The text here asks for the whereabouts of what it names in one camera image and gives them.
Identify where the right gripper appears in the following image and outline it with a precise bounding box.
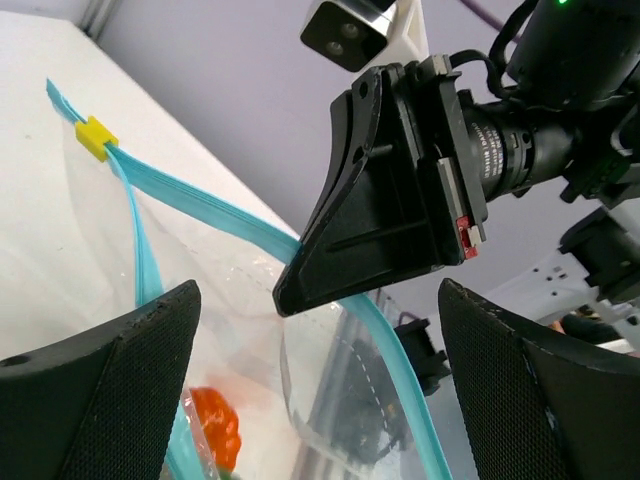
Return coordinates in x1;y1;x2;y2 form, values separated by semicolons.
273;55;579;316

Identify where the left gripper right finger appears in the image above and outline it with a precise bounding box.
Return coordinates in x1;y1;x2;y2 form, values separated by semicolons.
438;279;639;479

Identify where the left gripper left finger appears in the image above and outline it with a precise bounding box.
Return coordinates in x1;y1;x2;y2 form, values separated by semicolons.
1;280;201;479

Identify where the clear zip top bag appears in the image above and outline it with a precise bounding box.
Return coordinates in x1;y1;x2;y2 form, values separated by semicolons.
46;84;477;479

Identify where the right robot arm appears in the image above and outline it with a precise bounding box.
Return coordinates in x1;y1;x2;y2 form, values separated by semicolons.
273;1;639;345

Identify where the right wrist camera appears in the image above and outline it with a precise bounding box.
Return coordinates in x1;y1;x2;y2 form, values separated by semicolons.
300;0;429;73

